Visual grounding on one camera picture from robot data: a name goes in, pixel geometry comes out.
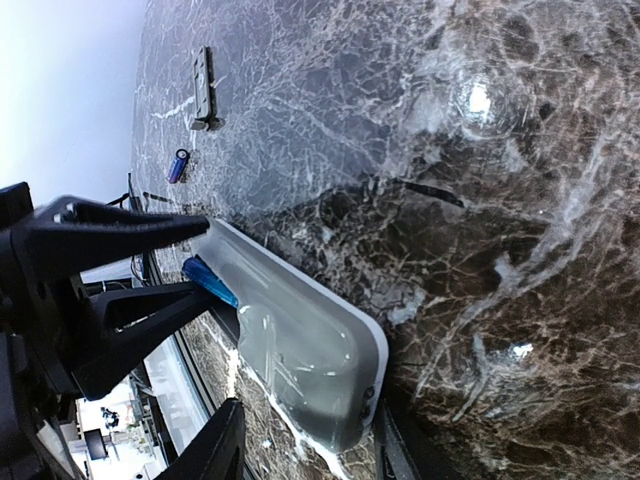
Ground grey remote control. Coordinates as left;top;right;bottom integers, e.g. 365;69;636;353
194;219;389;453

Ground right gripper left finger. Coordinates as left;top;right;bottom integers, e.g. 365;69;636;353
167;398;245;480

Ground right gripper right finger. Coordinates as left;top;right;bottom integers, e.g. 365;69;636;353
373;400;420;480

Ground purple AAA battery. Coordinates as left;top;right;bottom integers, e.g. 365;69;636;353
167;149;190;184

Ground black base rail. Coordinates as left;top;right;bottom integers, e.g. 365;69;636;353
124;172;221;461

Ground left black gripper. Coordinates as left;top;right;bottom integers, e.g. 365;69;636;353
1;182;213;479

